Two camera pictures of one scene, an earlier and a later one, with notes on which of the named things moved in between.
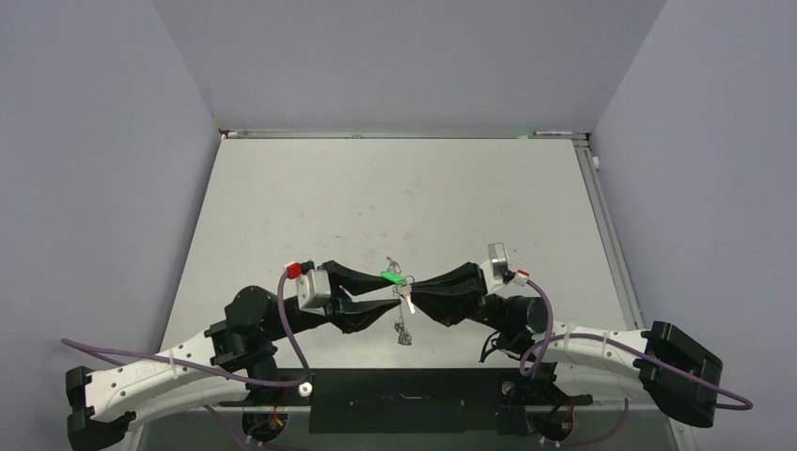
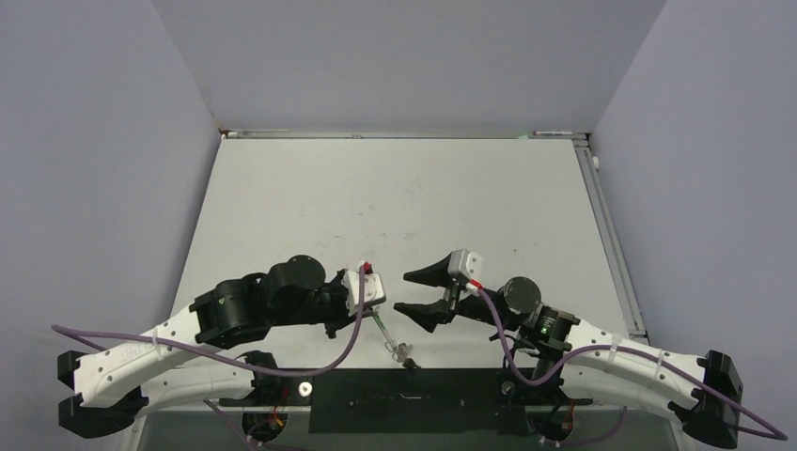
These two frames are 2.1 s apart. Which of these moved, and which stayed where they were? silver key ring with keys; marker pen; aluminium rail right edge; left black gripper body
Moved: silver key ring with keys
Stayed: aluminium rail right edge; marker pen; left black gripper body
